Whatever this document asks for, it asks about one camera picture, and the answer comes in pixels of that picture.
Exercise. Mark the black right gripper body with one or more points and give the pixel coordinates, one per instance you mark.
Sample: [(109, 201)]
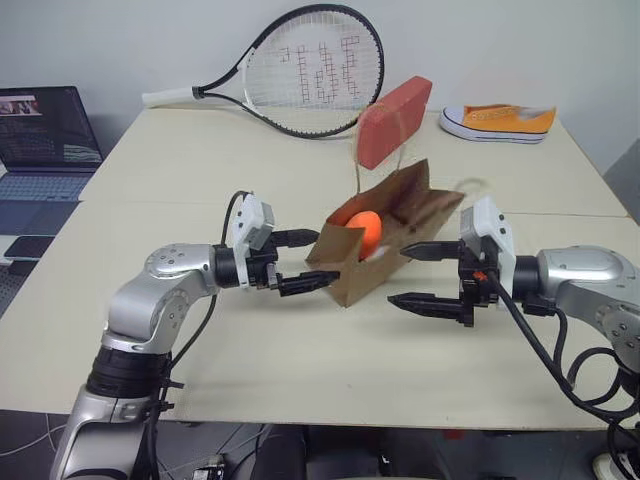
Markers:
[(475, 287)]

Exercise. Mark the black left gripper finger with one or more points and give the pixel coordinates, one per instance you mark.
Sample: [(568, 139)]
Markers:
[(295, 237), (305, 282)]

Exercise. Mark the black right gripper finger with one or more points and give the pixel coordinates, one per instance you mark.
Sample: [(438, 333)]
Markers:
[(430, 305), (435, 251)]

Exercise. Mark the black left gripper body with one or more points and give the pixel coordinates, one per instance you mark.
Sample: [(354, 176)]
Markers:
[(262, 267)]

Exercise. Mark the brown paper bag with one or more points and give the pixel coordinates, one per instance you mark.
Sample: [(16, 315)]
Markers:
[(360, 277)]

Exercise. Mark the orange carrot plush toy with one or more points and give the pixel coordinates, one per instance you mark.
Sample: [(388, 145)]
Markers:
[(367, 232)]

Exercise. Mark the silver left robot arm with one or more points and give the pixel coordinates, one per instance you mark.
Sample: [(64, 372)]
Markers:
[(150, 300)]

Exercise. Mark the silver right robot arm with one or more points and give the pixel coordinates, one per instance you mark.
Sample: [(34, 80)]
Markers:
[(585, 280)]

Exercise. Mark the red foam brick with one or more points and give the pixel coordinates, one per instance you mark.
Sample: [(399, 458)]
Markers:
[(385, 132)]

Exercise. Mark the orange canvas sneaker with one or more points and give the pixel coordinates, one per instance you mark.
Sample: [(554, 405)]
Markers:
[(505, 125)]

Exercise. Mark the black and white tennis racket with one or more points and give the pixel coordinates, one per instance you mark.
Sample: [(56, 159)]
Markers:
[(225, 82)]

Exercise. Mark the dark rounded shape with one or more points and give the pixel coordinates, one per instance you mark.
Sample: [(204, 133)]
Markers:
[(280, 452)]

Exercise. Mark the white round object under table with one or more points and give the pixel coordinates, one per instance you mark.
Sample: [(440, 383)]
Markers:
[(607, 467)]

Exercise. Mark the dark smartphone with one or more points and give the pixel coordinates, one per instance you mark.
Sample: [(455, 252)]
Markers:
[(30, 247)]

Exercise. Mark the dark open laptop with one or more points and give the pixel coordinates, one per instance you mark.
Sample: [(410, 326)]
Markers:
[(40, 145)]

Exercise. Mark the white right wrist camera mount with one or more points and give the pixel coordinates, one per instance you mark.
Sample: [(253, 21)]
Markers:
[(492, 225)]

